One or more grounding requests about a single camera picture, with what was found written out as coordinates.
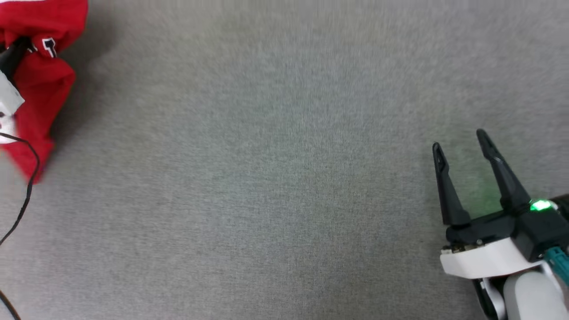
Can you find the teal cable connector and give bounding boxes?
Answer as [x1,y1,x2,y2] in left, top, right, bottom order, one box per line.
[543,247,569,286]

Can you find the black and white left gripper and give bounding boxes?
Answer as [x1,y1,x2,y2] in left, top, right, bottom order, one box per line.
[0,38,32,144]

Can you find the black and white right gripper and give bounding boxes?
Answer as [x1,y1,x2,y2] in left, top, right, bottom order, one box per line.
[433,129,553,280]

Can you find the red basketball jersey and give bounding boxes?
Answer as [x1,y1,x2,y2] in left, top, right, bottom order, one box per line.
[0,0,88,184]

